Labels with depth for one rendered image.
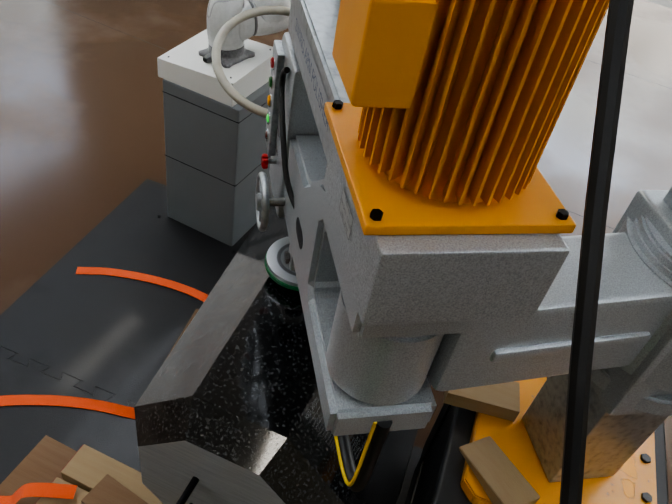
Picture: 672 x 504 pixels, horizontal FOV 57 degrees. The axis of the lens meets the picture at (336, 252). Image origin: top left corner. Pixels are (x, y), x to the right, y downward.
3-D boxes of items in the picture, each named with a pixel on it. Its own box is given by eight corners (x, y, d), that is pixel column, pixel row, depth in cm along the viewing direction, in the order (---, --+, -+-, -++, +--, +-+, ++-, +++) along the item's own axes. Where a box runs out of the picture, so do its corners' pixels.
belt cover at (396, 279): (525, 335, 89) (572, 250, 78) (355, 344, 83) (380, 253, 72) (373, 35, 156) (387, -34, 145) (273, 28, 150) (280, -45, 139)
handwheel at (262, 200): (296, 244, 157) (303, 197, 146) (256, 244, 154) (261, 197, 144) (289, 206, 167) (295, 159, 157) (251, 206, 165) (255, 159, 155)
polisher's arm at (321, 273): (416, 458, 125) (495, 292, 92) (303, 470, 120) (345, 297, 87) (345, 219, 177) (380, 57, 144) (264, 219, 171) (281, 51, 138)
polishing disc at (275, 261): (270, 288, 179) (270, 285, 178) (262, 238, 194) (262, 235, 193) (342, 286, 184) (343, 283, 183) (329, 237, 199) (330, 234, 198)
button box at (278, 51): (278, 156, 164) (289, 55, 145) (268, 156, 164) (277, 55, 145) (274, 139, 170) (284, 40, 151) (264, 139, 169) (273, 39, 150)
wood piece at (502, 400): (513, 392, 179) (519, 382, 176) (513, 422, 172) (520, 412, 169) (445, 374, 180) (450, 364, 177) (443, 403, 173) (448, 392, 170)
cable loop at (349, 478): (362, 507, 133) (393, 427, 112) (346, 509, 132) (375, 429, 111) (341, 413, 149) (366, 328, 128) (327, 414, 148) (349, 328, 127)
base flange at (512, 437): (647, 417, 186) (655, 408, 182) (652, 579, 150) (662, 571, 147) (487, 357, 193) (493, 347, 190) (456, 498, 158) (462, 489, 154)
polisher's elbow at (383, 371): (405, 320, 127) (429, 250, 114) (439, 401, 114) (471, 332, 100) (314, 329, 121) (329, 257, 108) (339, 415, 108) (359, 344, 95)
